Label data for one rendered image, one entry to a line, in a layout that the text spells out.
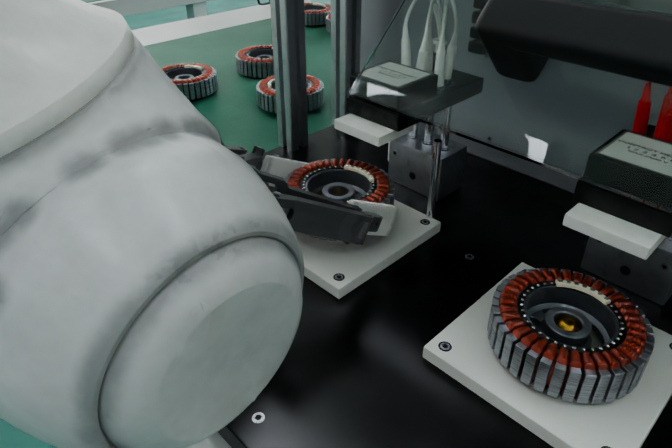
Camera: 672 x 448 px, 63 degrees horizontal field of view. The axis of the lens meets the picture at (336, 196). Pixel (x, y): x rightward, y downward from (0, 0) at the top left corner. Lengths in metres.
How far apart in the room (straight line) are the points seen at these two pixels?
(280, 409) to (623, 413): 0.24
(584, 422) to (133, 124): 0.35
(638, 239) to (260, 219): 0.32
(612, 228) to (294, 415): 0.26
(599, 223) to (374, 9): 0.48
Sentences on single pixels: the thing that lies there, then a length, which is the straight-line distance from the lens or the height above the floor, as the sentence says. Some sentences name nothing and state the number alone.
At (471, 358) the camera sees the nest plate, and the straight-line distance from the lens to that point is 0.44.
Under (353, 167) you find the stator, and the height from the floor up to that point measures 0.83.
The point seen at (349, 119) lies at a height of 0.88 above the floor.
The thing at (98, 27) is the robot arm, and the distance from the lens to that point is 0.18.
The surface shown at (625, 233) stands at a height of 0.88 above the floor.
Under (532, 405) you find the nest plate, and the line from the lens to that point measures 0.43.
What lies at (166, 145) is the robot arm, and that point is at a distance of 0.16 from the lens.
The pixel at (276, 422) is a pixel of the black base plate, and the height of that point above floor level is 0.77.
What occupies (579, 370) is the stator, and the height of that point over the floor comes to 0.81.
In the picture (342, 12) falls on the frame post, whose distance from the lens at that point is 0.75.
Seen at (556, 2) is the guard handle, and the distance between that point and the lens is 0.21.
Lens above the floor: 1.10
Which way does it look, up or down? 31 degrees down
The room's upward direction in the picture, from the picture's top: straight up
